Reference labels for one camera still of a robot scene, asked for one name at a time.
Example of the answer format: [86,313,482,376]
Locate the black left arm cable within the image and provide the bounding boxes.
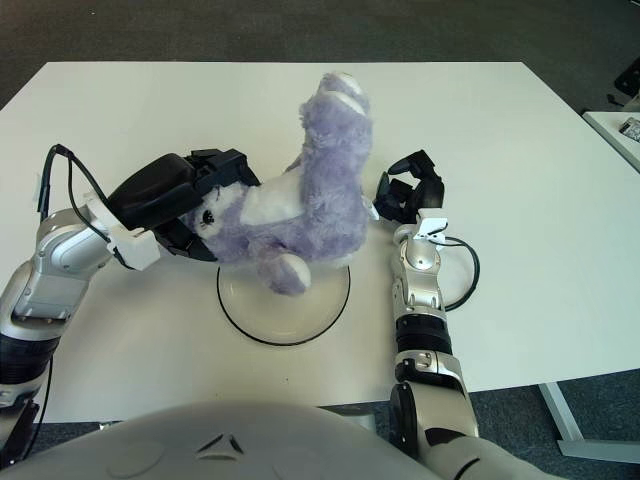
[32,143,119,426]

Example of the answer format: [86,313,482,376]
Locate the small white side table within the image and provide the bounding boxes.
[582,108,640,176]

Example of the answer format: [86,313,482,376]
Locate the purple plush bunny doll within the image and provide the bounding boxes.
[182,72,376,297]

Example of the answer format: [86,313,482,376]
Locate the grey robot torso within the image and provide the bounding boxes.
[14,399,441,480]

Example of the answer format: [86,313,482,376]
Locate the grey metal table leg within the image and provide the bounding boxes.
[537,382,640,459]

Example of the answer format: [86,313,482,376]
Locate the white plate with black rim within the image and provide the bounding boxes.
[215,259,351,347]

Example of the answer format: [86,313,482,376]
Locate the small patterned box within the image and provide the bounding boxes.
[619,115,640,146]

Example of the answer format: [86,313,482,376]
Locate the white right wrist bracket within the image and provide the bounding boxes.
[417,209,450,246]

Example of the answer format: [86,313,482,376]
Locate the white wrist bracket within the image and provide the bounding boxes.
[82,192,161,271]
[417,209,450,246]

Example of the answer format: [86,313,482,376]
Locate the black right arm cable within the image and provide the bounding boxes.
[432,234,482,312]

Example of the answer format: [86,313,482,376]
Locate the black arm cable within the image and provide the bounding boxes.
[432,234,482,312]
[32,143,119,426]

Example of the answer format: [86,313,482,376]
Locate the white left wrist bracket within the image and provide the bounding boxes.
[82,192,161,271]

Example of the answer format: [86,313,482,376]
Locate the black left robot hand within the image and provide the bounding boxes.
[107,148,261,264]

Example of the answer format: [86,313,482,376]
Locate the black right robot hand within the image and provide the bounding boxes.
[372,148,446,224]

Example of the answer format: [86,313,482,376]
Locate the black chair base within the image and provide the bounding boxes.
[605,54,640,109]

